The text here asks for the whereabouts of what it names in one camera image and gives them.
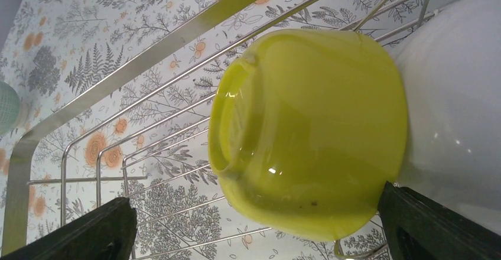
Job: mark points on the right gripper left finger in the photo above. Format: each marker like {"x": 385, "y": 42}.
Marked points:
{"x": 107, "y": 232}

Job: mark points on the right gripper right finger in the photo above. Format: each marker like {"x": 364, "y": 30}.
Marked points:
{"x": 417, "y": 227}

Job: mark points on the yellow bowl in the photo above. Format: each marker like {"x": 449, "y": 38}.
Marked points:
{"x": 306, "y": 128}

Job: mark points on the celadon green bowl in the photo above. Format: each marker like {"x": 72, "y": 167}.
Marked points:
{"x": 10, "y": 108}

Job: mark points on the floral table mat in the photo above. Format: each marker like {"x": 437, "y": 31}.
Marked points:
{"x": 98, "y": 54}

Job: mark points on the plain white bowl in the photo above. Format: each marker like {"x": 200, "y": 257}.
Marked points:
{"x": 450, "y": 68}

